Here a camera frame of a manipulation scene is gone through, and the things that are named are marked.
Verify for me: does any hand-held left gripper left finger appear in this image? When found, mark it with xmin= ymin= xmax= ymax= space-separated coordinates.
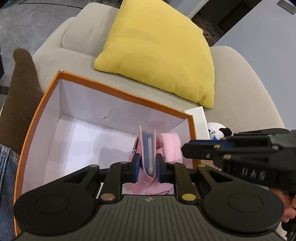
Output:
xmin=55 ymin=154 xmax=141 ymax=204

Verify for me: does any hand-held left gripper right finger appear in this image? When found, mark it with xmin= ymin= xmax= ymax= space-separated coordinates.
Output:
xmin=156 ymin=154 xmax=234 ymax=204

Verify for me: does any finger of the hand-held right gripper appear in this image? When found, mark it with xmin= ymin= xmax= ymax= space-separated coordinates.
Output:
xmin=181 ymin=143 xmax=270 ymax=163
xmin=188 ymin=128 xmax=292 ymax=149

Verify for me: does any pink card holder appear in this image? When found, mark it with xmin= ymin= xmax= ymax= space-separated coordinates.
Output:
xmin=132 ymin=125 xmax=174 ymax=195

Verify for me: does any orange cardboard box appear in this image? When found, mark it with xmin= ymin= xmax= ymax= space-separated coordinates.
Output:
xmin=13 ymin=71 xmax=197 ymax=237

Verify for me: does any person's right hand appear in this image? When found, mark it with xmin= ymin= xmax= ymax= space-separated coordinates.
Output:
xmin=276 ymin=189 xmax=296 ymax=224

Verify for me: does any black and white plush toy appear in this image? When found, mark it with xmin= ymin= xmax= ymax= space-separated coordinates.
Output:
xmin=207 ymin=122 xmax=233 ymax=141

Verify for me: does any small white box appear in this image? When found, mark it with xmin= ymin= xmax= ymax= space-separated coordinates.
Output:
xmin=184 ymin=106 xmax=210 ymax=141

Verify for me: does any pink plush pouch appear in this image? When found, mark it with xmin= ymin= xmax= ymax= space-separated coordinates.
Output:
xmin=155 ymin=133 xmax=184 ymax=163

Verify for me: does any beige sofa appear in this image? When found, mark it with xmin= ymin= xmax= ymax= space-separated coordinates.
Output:
xmin=32 ymin=2 xmax=286 ymax=167

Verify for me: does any yellow pillow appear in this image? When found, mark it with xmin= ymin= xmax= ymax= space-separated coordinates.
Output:
xmin=94 ymin=0 xmax=215 ymax=109

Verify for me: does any person's jeans leg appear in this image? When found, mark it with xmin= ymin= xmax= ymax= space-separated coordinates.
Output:
xmin=0 ymin=144 xmax=22 ymax=241

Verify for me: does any brown sock foot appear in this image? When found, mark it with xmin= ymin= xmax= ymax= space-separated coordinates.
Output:
xmin=0 ymin=49 xmax=45 ymax=155

